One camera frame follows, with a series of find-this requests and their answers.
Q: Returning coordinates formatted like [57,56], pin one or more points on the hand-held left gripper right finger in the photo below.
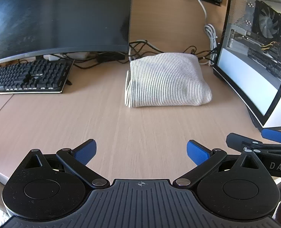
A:
[198,153]

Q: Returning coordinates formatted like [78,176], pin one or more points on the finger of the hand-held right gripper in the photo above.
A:
[240,142]
[274,135]

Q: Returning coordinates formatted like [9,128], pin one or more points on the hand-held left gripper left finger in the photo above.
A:
[84,152]

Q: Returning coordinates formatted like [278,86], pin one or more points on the striped shirt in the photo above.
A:
[166,80]

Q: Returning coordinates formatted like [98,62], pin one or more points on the glass-sided computer case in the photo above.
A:
[256,52]

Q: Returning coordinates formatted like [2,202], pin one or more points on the black keyboard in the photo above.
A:
[29,76]

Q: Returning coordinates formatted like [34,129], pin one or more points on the white adapter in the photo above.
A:
[64,56]

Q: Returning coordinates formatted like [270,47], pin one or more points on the black power adapter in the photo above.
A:
[110,57]

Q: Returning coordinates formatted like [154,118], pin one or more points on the curved computer monitor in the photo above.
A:
[55,19]

